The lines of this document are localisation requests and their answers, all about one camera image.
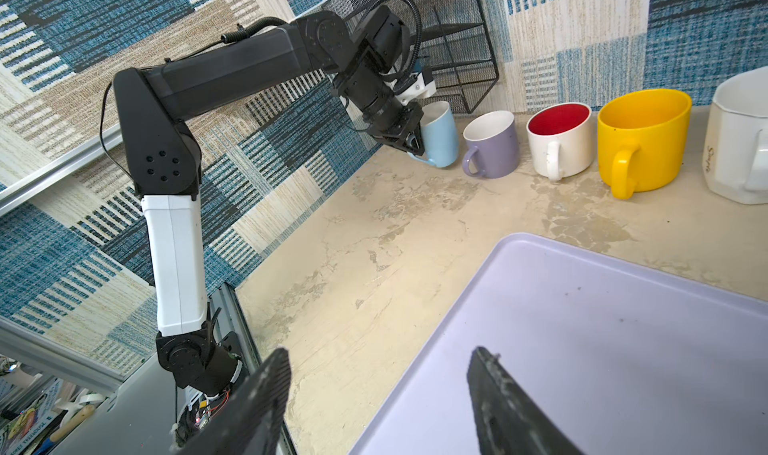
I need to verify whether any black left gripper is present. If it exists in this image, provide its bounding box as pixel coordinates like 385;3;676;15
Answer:
359;84;425;155

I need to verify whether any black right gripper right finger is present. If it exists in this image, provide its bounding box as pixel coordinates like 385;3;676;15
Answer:
467;346;581;454

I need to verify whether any white tall mug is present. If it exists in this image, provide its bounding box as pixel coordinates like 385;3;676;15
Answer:
702;66;767;205

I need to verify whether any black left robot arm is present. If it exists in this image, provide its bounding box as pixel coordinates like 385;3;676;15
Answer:
111;5;424;397

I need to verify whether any light blue mug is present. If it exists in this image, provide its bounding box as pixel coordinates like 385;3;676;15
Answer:
409;101;459;168

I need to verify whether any black wire shelf rack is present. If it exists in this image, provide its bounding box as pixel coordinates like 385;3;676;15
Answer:
321;0;499;114

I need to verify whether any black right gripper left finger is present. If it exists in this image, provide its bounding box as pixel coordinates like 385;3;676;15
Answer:
180;348;291;454

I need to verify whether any lavender plastic tray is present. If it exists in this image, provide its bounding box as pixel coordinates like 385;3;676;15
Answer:
353;233;767;454

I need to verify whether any yellow mug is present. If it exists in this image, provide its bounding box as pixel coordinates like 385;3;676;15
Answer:
597;88;693;200

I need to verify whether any purple mug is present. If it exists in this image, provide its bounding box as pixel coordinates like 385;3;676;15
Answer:
462;110;520;179

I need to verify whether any white mug dark rim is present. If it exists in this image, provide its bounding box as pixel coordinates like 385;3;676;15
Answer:
526;102;596;182

